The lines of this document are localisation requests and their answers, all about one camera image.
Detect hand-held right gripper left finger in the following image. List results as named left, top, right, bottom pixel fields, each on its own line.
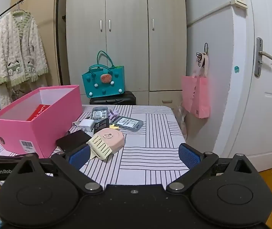
left=14, top=144, right=103, bottom=195

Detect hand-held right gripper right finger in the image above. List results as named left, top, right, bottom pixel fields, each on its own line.
left=166, top=143, right=258, bottom=194

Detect cream plastic comb holder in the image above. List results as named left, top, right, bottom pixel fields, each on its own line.
left=86, top=134, right=113, bottom=161

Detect white charger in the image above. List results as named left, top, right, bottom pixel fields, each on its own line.
left=79, top=119, right=95, bottom=132

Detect pink round case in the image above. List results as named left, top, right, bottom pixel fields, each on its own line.
left=95, top=127, right=126, bottom=155

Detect black battery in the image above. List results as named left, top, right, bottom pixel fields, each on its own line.
left=93, top=118, right=110, bottom=134

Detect pink cardboard box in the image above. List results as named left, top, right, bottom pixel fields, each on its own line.
left=0, top=85, right=83, bottom=159

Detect grey portable wifi router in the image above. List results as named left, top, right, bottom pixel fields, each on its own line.
left=92, top=107, right=109, bottom=120

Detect grey wifi router device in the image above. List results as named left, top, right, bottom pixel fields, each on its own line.
left=114, top=116, right=144, bottom=132

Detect striped tablecloth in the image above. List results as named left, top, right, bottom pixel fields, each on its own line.
left=0, top=104, right=190, bottom=186

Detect cream fluffy pants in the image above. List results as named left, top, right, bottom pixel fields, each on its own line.
left=0, top=74, right=47, bottom=109

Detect pink paper bag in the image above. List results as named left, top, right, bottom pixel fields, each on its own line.
left=181, top=52, right=210, bottom=119

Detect black suitcase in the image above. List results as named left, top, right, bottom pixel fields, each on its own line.
left=89, top=91, right=137, bottom=105

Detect teal felt handbag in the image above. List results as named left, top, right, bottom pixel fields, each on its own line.
left=82, top=51, right=127, bottom=99

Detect white door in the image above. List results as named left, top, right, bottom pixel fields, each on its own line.
left=218, top=0, right=272, bottom=172

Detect cream fluffy cardigan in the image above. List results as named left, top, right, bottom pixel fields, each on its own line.
left=0, top=10, right=49, bottom=87

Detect beige wardrobe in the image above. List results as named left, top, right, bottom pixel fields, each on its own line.
left=65, top=0, right=188, bottom=106

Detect silver door handle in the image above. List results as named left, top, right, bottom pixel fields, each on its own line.
left=255, top=37, right=272, bottom=77

